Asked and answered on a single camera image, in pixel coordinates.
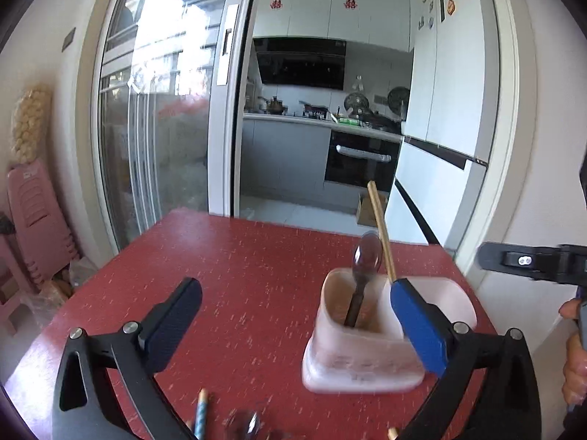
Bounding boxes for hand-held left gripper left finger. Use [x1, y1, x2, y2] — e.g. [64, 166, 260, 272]
[52, 277, 203, 440]

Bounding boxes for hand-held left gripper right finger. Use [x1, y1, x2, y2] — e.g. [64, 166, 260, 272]
[390, 277, 540, 440]

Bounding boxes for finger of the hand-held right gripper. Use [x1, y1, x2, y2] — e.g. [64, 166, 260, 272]
[477, 241, 587, 285]

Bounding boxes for pale pink utensil holder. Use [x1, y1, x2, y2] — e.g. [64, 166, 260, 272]
[301, 268, 478, 395]

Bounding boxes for dark translucent plastic spoon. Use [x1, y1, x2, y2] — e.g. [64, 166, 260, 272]
[225, 410, 263, 440]
[345, 231, 383, 329]

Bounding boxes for person's right hand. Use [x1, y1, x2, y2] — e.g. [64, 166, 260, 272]
[558, 298, 587, 406]

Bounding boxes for blue striped chopstick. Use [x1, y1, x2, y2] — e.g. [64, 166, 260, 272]
[193, 389, 210, 440]

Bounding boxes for clear plastic bag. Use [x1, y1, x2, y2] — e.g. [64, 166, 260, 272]
[46, 257, 100, 307]

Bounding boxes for cardboard box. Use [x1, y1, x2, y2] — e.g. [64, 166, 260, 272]
[356, 192, 389, 228]

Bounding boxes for black built-in oven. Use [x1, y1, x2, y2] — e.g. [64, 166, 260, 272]
[324, 129, 402, 190]

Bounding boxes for white refrigerator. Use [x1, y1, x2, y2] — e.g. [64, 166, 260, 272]
[382, 0, 504, 258]

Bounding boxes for grey kitchen base cabinets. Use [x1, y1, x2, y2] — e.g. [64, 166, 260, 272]
[240, 112, 405, 199]

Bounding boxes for small table fan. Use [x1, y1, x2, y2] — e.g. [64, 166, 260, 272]
[386, 85, 412, 116]
[343, 91, 368, 121]

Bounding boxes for sliding glass door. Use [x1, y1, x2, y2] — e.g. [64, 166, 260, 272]
[91, 0, 258, 254]

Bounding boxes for pale yellow hanging bag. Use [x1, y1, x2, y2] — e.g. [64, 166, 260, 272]
[10, 82, 52, 166]

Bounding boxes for group of fridge magnets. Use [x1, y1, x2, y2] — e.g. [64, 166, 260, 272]
[415, 0, 464, 33]

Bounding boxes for black range hood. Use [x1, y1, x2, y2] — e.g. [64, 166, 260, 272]
[254, 38, 348, 91]

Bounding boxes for white kitchen wall cabinets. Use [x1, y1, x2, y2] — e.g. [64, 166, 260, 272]
[253, 0, 414, 54]

